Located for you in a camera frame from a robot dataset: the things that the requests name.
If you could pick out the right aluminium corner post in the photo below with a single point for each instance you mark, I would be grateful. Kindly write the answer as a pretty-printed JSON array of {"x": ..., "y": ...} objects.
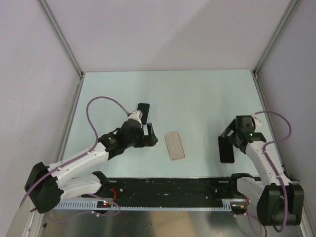
[{"x": 283, "y": 22}]

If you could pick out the right aluminium side rail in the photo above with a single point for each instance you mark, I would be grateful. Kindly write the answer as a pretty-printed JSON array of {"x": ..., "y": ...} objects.
[{"x": 275, "y": 141}]

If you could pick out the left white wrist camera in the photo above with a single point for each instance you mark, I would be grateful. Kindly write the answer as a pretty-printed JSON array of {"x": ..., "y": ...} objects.
[{"x": 136, "y": 115}]

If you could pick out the black phone pink edge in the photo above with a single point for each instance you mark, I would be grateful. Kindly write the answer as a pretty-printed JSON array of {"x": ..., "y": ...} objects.
[{"x": 226, "y": 152}]

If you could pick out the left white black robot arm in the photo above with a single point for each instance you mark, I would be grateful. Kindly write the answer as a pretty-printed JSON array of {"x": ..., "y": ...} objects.
[{"x": 48, "y": 185}]

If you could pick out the beige phone case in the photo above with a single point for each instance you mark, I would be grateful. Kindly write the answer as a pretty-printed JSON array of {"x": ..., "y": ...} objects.
[{"x": 174, "y": 146}]

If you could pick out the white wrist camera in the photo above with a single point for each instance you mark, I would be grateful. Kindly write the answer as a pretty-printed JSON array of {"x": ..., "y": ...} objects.
[
  {"x": 257, "y": 121},
  {"x": 136, "y": 115}
]

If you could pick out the black smartphone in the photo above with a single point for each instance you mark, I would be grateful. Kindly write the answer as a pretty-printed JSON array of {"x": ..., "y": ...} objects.
[{"x": 144, "y": 111}]

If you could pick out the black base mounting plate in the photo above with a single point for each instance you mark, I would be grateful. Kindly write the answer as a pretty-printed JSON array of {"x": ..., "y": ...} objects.
[{"x": 119, "y": 188}]

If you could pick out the left aluminium side rail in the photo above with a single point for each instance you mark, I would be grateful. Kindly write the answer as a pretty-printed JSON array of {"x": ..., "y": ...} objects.
[{"x": 69, "y": 121}]

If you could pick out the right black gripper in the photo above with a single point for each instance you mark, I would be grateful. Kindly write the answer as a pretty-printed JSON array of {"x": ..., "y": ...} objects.
[{"x": 231, "y": 127}]

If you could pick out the white slotted cable duct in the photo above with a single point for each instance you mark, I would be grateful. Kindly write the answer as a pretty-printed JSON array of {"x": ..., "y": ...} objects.
[{"x": 96, "y": 204}]

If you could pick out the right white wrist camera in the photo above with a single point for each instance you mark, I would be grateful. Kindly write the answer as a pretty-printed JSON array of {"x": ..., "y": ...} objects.
[{"x": 257, "y": 121}]

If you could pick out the left aluminium corner post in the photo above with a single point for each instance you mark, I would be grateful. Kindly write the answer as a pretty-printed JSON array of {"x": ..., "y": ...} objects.
[{"x": 59, "y": 35}]

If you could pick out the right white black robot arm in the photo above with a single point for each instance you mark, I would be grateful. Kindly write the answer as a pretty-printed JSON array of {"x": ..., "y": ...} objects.
[{"x": 278, "y": 201}]

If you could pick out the right controller board with wires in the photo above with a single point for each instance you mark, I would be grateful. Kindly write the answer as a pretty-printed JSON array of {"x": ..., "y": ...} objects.
[{"x": 239, "y": 208}]

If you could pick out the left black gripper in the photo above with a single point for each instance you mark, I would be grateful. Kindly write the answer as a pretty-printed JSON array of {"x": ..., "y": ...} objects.
[{"x": 146, "y": 140}]

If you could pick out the left controller board with LEDs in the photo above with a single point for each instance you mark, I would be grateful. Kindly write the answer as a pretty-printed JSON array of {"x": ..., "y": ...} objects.
[{"x": 105, "y": 203}]

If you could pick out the aluminium corner post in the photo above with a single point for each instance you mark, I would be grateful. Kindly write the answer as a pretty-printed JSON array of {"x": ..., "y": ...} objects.
[
  {"x": 283, "y": 22},
  {"x": 59, "y": 35}
]

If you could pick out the aluminium side rail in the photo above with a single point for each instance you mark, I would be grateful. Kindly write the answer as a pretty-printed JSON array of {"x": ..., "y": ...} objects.
[
  {"x": 69, "y": 121},
  {"x": 275, "y": 141}
]

